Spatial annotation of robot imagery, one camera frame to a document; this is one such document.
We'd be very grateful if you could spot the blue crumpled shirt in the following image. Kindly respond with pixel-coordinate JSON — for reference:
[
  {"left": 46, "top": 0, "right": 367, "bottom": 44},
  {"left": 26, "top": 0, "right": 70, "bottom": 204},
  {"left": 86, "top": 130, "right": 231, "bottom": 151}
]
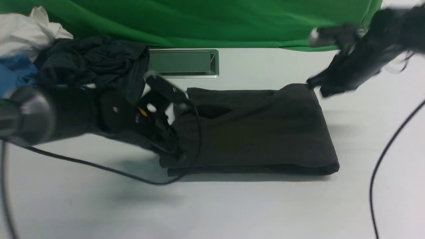
[{"left": 0, "top": 53, "right": 38, "bottom": 98}]

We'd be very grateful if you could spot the white crumpled shirt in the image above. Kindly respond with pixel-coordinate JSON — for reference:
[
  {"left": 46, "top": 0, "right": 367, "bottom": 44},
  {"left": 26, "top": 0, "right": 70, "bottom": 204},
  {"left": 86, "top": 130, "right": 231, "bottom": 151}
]
[{"left": 0, "top": 6, "right": 73, "bottom": 62}]

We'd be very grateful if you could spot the black camera cable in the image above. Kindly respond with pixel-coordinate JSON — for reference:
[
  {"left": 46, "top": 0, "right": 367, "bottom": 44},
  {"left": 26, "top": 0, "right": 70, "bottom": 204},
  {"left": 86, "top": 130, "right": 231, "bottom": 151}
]
[
  {"left": 0, "top": 100, "right": 202, "bottom": 239},
  {"left": 369, "top": 100, "right": 425, "bottom": 239}
]

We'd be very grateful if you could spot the blue binder clip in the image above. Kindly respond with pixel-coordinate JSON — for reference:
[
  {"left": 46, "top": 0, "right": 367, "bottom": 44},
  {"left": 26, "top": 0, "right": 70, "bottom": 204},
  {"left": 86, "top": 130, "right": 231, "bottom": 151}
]
[{"left": 355, "top": 25, "right": 368, "bottom": 37}]

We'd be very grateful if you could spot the black right camera cable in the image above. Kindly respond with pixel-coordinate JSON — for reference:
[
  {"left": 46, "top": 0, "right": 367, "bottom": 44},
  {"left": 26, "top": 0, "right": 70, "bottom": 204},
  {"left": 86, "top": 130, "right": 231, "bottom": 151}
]
[{"left": 369, "top": 100, "right": 425, "bottom": 239}]

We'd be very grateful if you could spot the gray long-sleeve top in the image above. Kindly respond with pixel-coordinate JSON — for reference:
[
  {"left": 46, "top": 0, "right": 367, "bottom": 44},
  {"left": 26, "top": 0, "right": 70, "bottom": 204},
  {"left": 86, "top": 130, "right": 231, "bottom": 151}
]
[{"left": 159, "top": 83, "right": 340, "bottom": 177}]

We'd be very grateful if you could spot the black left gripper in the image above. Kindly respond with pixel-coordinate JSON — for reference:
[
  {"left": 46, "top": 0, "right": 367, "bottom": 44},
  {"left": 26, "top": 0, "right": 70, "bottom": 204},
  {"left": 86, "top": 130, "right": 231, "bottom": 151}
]
[{"left": 97, "top": 90, "right": 184, "bottom": 159}]

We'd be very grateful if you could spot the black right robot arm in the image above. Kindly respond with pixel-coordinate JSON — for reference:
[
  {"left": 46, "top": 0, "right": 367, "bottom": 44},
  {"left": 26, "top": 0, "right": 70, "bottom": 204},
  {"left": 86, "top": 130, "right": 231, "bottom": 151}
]
[{"left": 307, "top": 5, "right": 425, "bottom": 97}]

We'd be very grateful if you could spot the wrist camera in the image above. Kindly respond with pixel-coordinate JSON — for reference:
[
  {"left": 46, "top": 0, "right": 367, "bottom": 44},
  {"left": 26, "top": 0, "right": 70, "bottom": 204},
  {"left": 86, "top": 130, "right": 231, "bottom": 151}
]
[
  {"left": 308, "top": 24, "right": 361, "bottom": 48},
  {"left": 141, "top": 71, "right": 193, "bottom": 114}
]

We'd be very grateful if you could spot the dark teal crumpled shirt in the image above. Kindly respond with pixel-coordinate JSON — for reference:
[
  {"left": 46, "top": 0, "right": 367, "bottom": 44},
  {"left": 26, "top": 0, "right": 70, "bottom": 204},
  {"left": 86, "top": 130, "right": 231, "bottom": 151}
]
[{"left": 34, "top": 35, "right": 150, "bottom": 104}]

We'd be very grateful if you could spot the black left camera cable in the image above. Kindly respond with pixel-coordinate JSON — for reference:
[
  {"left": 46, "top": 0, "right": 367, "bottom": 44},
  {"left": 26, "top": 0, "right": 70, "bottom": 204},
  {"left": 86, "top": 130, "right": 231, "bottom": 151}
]
[{"left": 0, "top": 100, "right": 202, "bottom": 239}]

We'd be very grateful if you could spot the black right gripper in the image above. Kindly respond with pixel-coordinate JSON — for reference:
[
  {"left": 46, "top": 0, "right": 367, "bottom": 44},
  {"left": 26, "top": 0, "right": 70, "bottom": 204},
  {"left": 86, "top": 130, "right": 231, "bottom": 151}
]
[{"left": 307, "top": 32, "right": 407, "bottom": 97}]

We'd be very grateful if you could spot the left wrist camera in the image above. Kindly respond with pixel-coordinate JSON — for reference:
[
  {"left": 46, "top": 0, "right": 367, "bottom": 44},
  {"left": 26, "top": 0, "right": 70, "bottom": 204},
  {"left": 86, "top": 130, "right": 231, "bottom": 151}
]
[{"left": 141, "top": 71, "right": 193, "bottom": 114}]

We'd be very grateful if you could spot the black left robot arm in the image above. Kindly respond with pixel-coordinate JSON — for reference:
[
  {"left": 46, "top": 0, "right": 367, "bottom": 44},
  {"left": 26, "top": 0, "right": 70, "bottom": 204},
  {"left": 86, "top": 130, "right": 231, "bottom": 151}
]
[{"left": 1, "top": 86, "right": 184, "bottom": 159}]

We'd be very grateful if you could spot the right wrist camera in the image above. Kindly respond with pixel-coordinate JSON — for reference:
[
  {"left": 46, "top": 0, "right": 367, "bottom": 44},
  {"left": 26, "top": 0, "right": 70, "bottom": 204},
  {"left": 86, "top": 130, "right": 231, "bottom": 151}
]
[{"left": 308, "top": 24, "right": 361, "bottom": 48}]

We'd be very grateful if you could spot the metal table cable hatch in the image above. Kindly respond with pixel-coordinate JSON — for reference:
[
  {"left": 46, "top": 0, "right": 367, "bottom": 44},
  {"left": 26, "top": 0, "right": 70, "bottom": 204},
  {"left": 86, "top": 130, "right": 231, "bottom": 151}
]
[{"left": 149, "top": 49, "right": 219, "bottom": 79}]

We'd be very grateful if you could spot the green backdrop cloth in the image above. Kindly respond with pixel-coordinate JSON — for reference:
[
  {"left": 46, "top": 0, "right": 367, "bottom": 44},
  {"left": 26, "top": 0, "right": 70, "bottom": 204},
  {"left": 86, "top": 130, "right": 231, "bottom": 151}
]
[{"left": 1, "top": 0, "right": 382, "bottom": 52}]

